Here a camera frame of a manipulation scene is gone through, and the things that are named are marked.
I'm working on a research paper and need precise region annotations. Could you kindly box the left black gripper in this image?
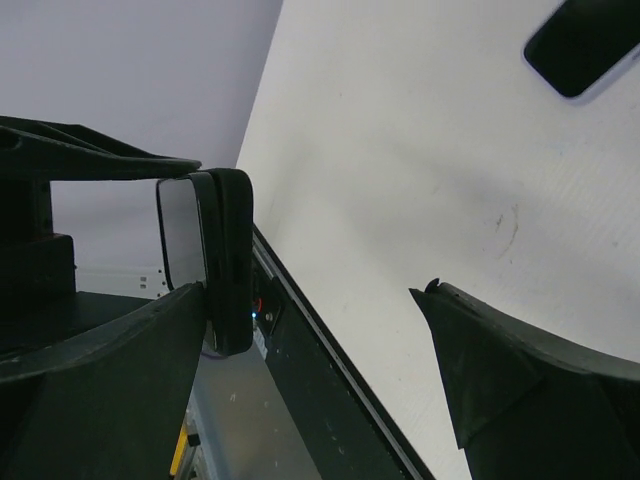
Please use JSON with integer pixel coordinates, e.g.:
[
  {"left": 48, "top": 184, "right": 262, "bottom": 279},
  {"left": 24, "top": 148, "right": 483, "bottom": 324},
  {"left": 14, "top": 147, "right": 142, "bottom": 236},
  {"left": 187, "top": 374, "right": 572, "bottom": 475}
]
[{"left": 1, "top": 116, "right": 201, "bottom": 350}]

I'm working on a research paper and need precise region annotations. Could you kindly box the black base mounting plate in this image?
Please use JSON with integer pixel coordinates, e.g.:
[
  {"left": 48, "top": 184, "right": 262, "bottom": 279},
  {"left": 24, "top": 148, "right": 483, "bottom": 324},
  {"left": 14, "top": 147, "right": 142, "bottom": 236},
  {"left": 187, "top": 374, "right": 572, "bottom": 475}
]
[{"left": 252, "top": 230, "right": 433, "bottom": 479}]

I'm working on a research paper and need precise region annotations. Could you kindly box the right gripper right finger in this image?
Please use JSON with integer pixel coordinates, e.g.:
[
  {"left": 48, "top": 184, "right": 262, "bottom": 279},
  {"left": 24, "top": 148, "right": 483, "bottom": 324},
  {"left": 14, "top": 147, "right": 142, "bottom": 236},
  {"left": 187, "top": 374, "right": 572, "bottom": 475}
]
[{"left": 411, "top": 280, "right": 639, "bottom": 479}]

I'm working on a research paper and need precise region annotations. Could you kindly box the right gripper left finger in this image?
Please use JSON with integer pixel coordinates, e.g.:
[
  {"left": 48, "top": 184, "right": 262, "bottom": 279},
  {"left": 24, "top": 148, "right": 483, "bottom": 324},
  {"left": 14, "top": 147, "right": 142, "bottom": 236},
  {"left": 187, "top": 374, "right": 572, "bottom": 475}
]
[{"left": 1, "top": 284, "right": 205, "bottom": 479}]

